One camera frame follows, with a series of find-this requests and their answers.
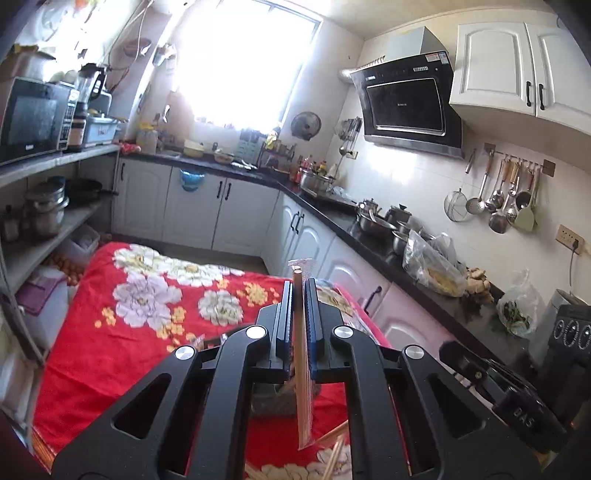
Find black kitchen countertop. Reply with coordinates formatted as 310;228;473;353
121;150;541;370

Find metal shelf rack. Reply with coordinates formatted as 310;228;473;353
0;144;122;296

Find stacked steel pots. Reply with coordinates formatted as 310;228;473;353
25;178;70;238

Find row of hanging kitchen utensils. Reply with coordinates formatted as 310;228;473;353
443;143;557;235

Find wall socket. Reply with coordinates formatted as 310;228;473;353
556;224;583;252

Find bamboo chopstick pair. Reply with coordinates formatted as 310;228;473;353
287;258;319;450

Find white upper cabinet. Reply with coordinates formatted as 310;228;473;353
449;21;591;127

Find kitchen window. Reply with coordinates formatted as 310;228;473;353
171;0;321;132

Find grey appliance with dials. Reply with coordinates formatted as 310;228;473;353
526;288;591;370

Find black frying pan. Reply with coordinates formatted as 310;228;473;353
65;179;120;204

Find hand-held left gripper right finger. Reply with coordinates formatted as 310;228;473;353
305;277;550;480

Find red floral blanket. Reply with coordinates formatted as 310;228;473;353
30;242;393;480

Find teal drawer organizer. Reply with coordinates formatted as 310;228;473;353
239;129;265;164

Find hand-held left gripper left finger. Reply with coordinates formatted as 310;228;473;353
52;277;296;480

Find bag of green vegetables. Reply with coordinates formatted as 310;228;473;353
496;268;546;337

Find steel stock pot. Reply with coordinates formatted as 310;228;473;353
299;167;335;193

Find black microwave oven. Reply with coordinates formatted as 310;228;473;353
0;76;77;167

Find grey plastic crate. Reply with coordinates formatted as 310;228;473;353
85;115;118;147

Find black blender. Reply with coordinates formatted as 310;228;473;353
68;63;108;152

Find ginger root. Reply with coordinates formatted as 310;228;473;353
465;267;494;303

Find blue hanging bowl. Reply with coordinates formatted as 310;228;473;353
179;168;206;192

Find group of chopsticks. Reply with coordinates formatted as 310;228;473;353
194;333;352;480

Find clear plastic bag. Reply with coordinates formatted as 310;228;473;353
403;229;468;298

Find purple lidded storage box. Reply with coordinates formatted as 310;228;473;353
14;265;70;324

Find wooden cutting board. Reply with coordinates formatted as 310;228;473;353
161;90;197;144

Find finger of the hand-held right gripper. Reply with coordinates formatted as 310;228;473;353
438;340;513;398

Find black spice rack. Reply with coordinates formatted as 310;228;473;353
259;138;298;169

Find small hanging utensil cluster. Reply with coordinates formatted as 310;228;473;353
338;117;363;158

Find black perforated utensil holder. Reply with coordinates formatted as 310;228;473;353
249;382;324;418

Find small steel pot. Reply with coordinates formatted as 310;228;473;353
0;205;21;243

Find white lower kitchen cabinets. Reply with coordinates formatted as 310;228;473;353
111;154;467;352

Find brown cardboard box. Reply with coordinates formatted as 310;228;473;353
0;44;56;81

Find steel bowl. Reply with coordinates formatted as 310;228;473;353
358;215;398;238

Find black range hood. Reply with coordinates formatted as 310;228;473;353
339;26;464;160

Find small wall fan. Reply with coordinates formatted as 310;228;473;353
291;112;322;141

